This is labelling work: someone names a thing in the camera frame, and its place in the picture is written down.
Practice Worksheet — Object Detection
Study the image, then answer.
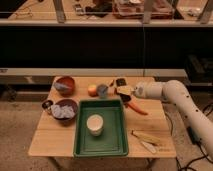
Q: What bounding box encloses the black rectangular eraser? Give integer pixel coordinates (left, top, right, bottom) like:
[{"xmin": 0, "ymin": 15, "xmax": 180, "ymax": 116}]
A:
[{"xmin": 116, "ymin": 78, "xmax": 127, "ymax": 86}]

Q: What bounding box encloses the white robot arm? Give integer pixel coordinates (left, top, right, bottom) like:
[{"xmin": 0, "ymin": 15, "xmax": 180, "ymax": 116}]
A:
[{"xmin": 116, "ymin": 78, "xmax": 213, "ymax": 159}]

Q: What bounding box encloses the blue grey cup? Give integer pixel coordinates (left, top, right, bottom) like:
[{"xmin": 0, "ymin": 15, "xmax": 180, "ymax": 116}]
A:
[{"xmin": 97, "ymin": 84, "xmax": 108, "ymax": 99}]

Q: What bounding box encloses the white paper cup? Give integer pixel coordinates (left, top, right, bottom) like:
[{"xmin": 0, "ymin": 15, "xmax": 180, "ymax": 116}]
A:
[{"xmin": 86, "ymin": 114, "xmax": 104, "ymax": 136}]

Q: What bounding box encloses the small metal cup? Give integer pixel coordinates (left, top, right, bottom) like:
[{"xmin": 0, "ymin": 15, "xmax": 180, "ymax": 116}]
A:
[{"xmin": 42, "ymin": 100, "xmax": 53, "ymax": 113}]

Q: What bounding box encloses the dark grape bunch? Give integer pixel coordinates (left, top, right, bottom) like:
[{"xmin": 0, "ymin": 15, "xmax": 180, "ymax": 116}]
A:
[{"xmin": 120, "ymin": 94, "xmax": 131, "ymax": 104}]

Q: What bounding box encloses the orange carrot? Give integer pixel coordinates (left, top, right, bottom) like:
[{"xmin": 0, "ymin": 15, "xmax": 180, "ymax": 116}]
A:
[{"xmin": 127, "ymin": 101, "xmax": 148, "ymax": 115}]

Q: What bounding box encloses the small red chili pepper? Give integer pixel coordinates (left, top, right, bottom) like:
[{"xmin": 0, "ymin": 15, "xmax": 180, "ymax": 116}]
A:
[{"xmin": 109, "ymin": 80, "xmax": 115, "ymax": 87}]

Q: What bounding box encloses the red yellow apple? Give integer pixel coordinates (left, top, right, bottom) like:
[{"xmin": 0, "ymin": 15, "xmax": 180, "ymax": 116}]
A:
[{"xmin": 88, "ymin": 84, "xmax": 97, "ymax": 97}]

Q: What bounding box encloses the wooden table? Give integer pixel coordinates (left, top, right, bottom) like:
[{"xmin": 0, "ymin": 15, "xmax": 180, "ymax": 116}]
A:
[{"xmin": 28, "ymin": 77, "xmax": 176, "ymax": 161}]

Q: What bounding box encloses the green plastic tray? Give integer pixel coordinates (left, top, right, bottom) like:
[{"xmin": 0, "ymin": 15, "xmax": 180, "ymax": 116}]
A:
[{"xmin": 73, "ymin": 99, "xmax": 129, "ymax": 157}]

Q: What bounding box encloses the red bowl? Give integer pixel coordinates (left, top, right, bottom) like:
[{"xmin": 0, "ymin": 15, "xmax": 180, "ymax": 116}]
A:
[{"xmin": 53, "ymin": 76, "xmax": 75, "ymax": 96}]

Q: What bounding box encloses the dark bowl with cloth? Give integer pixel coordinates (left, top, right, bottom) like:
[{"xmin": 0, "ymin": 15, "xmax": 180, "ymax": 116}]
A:
[{"xmin": 50, "ymin": 99, "xmax": 78, "ymax": 125}]

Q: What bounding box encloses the clear container on shelf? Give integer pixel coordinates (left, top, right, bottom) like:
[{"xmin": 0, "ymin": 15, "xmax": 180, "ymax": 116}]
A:
[{"xmin": 113, "ymin": 0, "xmax": 173, "ymax": 19}]

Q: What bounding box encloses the black foot pedal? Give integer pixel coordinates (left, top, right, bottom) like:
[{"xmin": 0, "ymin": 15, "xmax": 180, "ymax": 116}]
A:
[{"xmin": 187, "ymin": 127, "xmax": 201, "ymax": 145}]

